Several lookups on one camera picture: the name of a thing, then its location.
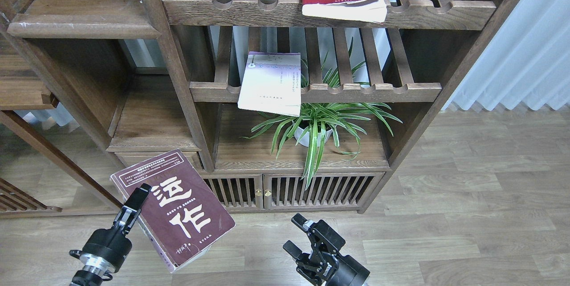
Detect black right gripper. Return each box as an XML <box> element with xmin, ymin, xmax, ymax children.
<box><xmin>283</xmin><ymin>213</ymin><xmax>370</xmax><ymax>286</ymax></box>

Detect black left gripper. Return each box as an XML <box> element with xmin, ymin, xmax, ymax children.
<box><xmin>69</xmin><ymin>183</ymin><xmax>151</xmax><ymax>274</ymax></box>

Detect maroon book white characters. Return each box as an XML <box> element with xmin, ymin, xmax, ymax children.
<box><xmin>110</xmin><ymin>149</ymin><xmax>236</xmax><ymax>273</ymax></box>

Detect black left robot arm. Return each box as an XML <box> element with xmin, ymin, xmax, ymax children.
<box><xmin>69</xmin><ymin>183</ymin><xmax>151</xmax><ymax>286</ymax></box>

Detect white plant pot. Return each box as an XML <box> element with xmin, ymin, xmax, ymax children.
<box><xmin>293</xmin><ymin>120</ymin><xmax>333</xmax><ymax>147</ymax></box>

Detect green spider plant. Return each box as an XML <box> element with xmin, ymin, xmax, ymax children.
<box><xmin>251</xmin><ymin>58</ymin><xmax>398</xmax><ymax>186</ymax></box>

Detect dark wooden bookshelf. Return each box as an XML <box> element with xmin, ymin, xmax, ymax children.
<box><xmin>1</xmin><ymin>0</ymin><xmax>520</xmax><ymax>213</ymax></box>

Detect wooden side rack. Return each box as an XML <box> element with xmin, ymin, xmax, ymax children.
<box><xmin>1</xmin><ymin>38</ymin><xmax>116</xmax><ymax>218</ymax></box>

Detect white purple book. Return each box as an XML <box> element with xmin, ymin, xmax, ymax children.
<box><xmin>237</xmin><ymin>51</ymin><xmax>301</xmax><ymax>117</ymax></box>

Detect white pleated curtain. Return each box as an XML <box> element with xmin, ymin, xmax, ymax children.
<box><xmin>444</xmin><ymin>0</ymin><xmax>570</xmax><ymax>111</ymax></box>

